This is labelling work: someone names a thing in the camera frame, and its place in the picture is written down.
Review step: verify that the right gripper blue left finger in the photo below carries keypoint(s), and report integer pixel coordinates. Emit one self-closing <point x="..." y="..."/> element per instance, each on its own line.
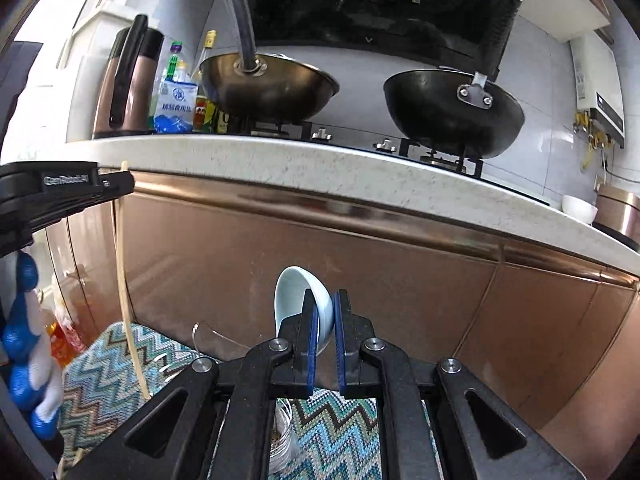
<point x="308" y="342"/>

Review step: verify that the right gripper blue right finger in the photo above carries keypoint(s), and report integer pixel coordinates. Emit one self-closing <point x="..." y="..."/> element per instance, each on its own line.
<point x="343" y="339"/>

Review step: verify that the wooden chopstick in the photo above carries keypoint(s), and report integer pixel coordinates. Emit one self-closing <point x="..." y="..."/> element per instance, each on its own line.
<point x="123" y="296"/>

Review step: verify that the blue white gloved left hand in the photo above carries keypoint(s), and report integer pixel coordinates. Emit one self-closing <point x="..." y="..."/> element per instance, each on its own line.
<point x="35" y="378"/>

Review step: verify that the copper electric kettle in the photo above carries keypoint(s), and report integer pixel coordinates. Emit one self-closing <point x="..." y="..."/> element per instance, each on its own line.
<point x="127" y="86"/>

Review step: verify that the copper lower cabinets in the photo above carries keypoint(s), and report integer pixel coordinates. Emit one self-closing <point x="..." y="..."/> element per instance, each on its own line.
<point x="202" y="260"/>

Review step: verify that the orange oil bottle on floor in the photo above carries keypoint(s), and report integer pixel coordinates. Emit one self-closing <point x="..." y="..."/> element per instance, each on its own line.
<point x="65" y="342"/>

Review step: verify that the white storage box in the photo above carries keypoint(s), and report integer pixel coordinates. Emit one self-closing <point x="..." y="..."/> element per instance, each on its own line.
<point x="83" y="61"/>

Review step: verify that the white salt bag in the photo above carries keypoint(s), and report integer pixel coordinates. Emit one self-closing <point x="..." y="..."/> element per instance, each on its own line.
<point x="175" y="107"/>

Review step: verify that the black gas stove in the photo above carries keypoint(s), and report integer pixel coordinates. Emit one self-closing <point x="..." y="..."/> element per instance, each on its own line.
<point x="394" y="146"/>

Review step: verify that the green bottle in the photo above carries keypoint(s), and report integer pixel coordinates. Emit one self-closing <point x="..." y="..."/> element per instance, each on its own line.
<point x="175" y="69"/>

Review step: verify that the zigzag patterned cloth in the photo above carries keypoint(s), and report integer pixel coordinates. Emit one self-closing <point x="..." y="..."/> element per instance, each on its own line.
<point x="214" y="421"/>

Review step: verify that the black wok with lid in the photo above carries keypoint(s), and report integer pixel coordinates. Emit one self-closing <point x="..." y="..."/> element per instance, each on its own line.
<point x="463" y="114"/>

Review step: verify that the yellow cap oil bottle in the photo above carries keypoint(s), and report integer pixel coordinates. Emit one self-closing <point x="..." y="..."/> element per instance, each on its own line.
<point x="208" y="45"/>

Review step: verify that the bronze wok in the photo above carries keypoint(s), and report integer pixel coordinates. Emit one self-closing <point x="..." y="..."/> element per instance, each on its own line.
<point x="263" y="87"/>

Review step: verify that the white bowl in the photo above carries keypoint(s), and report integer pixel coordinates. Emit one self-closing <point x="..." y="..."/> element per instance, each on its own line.
<point x="578" y="209"/>

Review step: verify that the copper rice cooker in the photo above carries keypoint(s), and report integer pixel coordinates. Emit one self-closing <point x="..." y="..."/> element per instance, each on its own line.
<point x="618" y="215"/>

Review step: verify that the black range hood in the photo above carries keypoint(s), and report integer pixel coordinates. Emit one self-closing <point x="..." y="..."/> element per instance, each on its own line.
<point x="437" y="32"/>

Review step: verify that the white gas water heater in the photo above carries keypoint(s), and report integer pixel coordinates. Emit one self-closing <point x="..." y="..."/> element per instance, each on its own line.
<point x="597" y="82"/>

